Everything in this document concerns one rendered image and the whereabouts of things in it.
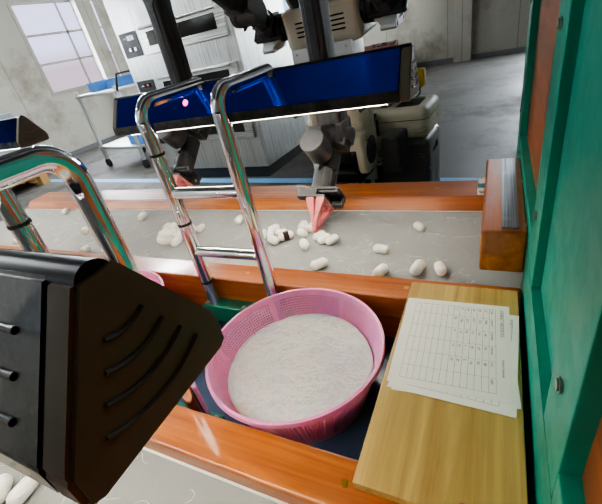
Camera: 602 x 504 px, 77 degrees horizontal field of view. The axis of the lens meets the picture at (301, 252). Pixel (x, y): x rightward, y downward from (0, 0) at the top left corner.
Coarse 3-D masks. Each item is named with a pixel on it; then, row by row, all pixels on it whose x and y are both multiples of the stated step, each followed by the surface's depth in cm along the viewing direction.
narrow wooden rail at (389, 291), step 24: (144, 264) 88; (168, 264) 86; (192, 264) 84; (216, 264) 82; (168, 288) 86; (192, 288) 82; (240, 288) 75; (264, 288) 72; (288, 288) 70; (336, 288) 66; (360, 288) 64; (384, 288) 63; (408, 288) 62; (504, 288) 57; (312, 312) 71; (384, 312) 63
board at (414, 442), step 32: (416, 288) 60; (448, 288) 58; (480, 288) 57; (384, 384) 46; (384, 416) 42; (416, 416) 41; (448, 416) 41; (480, 416) 40; (384, 448) 39; (416, 448) 38; (448, 448) 38; (480, 448) 37; (512, 448) 36; (384, 480) 36; (416, 480) 36; (448, 480) 35; (480, 480) 35; (512, 480) 34
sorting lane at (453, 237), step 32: (0, 224) 149; (64, 224) 133; (128, 224) 120; (160, 224) 115; (224, 224) 105; (288, 224) 97; (352, 224) 90; (384, 224) 87; (448, 224) 81; (480, 224) 79; (160, 256) 96; (288, 256) 83; (320, 256) 81; (352, 256) 78; (384, 256) 76; (416, 256) 74; (448, 256) 72
